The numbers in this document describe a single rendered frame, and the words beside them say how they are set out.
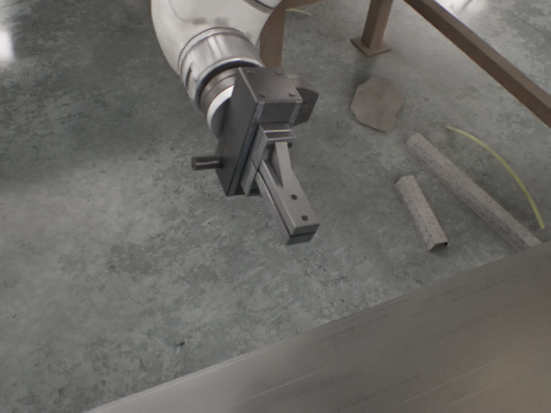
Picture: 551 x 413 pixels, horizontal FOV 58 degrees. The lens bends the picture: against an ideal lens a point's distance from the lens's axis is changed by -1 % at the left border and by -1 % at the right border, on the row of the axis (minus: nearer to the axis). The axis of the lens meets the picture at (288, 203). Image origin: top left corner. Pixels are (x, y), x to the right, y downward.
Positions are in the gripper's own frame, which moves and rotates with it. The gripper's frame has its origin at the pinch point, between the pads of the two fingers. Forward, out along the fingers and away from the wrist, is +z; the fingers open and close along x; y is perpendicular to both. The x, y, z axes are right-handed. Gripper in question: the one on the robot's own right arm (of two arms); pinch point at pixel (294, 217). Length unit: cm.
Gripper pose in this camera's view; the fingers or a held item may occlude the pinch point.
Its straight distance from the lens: 45.0
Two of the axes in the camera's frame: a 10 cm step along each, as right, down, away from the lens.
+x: 3.0, -6.4, -7.1
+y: -8.7, 1.2, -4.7
